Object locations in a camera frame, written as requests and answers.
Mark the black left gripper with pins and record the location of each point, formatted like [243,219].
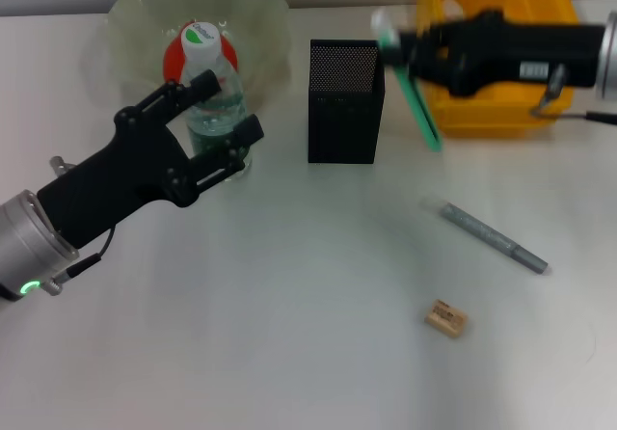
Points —
[120,179]

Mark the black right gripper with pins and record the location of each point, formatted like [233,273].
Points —
[530,49]

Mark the white paper ball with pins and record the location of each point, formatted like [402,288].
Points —
[453,9]

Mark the green utility knife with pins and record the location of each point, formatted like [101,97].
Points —
[419,107]

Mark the clear water bottle green label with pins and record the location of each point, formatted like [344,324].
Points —
[205,44]

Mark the orange fruit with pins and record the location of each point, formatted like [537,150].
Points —
[173,61]

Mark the grey glitter pen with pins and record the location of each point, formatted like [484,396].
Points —
[487,234]

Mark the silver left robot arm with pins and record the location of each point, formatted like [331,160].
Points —
[29,247]

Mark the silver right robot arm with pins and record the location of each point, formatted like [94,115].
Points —
[608,54]

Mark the black mesh pen holder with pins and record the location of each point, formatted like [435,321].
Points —
[343,112]

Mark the green glass fruit plate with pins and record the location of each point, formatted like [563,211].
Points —
[140,30]

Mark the yellow plastic bin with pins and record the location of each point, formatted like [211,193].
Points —
[482,116]

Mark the small wooden block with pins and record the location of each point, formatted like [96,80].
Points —
[446,318]

